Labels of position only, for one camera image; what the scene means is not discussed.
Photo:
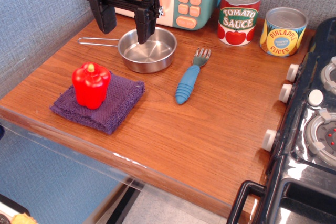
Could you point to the pineapple slices can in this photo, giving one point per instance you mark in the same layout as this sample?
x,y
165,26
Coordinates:
x,y
283,31

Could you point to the blue handled toy fork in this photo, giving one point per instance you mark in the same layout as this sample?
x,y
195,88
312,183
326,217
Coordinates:
x,y
188,80

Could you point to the tomato sauce can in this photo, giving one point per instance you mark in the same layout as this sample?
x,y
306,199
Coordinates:
x,y
237,21

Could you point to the purple folded cloth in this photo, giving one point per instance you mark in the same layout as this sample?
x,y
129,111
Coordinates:
x,y
122,95

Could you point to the small steel pot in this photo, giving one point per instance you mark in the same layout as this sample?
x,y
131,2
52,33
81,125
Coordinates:
x,y
154,55

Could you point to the red toy bell pepper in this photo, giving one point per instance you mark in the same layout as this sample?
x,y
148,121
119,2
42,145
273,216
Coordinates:
x,y
91,82

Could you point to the black toy stove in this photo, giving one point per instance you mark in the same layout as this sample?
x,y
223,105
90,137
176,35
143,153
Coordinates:
x,y
300,186

